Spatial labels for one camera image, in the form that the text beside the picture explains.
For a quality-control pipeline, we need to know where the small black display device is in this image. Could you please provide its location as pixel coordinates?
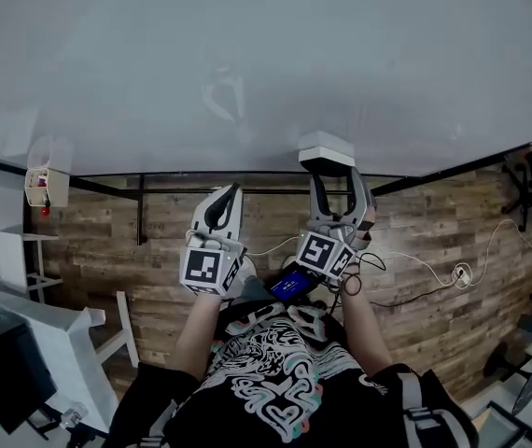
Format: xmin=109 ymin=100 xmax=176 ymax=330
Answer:
xmin=267 ymin=261 xmax=326 ymax=303

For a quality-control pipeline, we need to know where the black cable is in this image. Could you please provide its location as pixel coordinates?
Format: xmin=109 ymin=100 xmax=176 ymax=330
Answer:
xmin=339 ymin=248 xmax=461 ymax=308

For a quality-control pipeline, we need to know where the person's right forearm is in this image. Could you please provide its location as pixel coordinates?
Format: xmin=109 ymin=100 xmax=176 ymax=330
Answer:
xmin=339 ymin=275 xmax=394 ymax=377

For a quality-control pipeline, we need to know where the person's right hand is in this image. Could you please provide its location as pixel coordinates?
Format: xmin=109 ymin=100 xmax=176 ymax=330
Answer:
xmin=353 ymin=203 xmax=380 ymax=252

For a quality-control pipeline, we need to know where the clear water bottle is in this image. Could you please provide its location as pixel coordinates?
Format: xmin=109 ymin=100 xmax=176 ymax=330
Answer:
xmin=59 ymin=400 xmax=91 ymax=431

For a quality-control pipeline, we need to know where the black object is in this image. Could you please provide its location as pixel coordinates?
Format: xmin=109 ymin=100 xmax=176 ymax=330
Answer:
xmin=297 ymin=131 xmax=357 ymax=179

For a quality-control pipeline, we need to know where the white table with black frame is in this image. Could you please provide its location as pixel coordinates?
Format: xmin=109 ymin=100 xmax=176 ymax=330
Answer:
xmin=0 ymin=0 xmax=532 ymax=247

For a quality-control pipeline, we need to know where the grey shoulder strap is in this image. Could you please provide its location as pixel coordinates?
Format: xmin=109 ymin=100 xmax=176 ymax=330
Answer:
xmin=139 ymin=397 xmax=181 ymax=448
xmin=399 ymin=371 xmax=480 ymax=448

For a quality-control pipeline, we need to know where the white power strip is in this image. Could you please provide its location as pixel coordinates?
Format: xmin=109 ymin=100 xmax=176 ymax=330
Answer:
xmin=451 ymin=262 xmax=473 ymax=290

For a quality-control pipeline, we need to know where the black patterned t-shirt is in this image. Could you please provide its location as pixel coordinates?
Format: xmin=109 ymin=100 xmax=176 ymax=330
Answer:
xmin=116 ymin=299 xmax=480 ymax=448

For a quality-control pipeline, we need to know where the white cable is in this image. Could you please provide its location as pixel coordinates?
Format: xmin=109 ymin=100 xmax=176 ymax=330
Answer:
xmin=245 ymin=233 xmax=457 ymax=289
xmin=469 ymin=217 xmax=532 ymax=289

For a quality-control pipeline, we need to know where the black monitor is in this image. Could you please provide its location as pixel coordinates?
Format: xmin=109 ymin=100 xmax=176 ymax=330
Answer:
xmin=0 ymin=322 xmax=59 ymax=436

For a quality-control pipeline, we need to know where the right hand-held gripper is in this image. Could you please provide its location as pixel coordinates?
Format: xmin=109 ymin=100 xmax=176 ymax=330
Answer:
xmin=295 ymin=167 xmax=371 ymax=282

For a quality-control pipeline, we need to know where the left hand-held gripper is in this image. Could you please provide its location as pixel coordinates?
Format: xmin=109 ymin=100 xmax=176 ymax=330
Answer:
xmin=179 ymin=183 xmax=248 ymax=298

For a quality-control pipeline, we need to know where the white marker holder box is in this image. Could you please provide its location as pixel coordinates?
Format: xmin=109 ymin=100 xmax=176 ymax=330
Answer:
xmin=23 ymin=166 xmax=71 ymax=209

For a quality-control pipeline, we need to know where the person's left forearm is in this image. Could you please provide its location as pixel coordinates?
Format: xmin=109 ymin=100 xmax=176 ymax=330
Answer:
xmin=175 ymin=291 xmax=224 ymax=385

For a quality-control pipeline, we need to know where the white cloth-covered table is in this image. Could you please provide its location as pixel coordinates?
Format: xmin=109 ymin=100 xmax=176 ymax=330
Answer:
xmin=0 ymin=289 xmax=142 ymax=442

